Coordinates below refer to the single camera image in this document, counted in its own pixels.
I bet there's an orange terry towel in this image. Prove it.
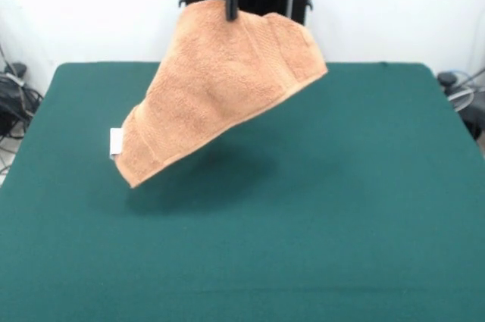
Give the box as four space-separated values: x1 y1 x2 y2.
109 0 329 189

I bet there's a dark green table cloth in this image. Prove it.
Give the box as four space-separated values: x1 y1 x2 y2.
0 61 485 322

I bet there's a black cable tangle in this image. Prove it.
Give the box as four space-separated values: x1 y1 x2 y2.
0 43 45 141

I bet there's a grey cable bundle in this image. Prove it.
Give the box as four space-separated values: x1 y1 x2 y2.
441 67 485 114

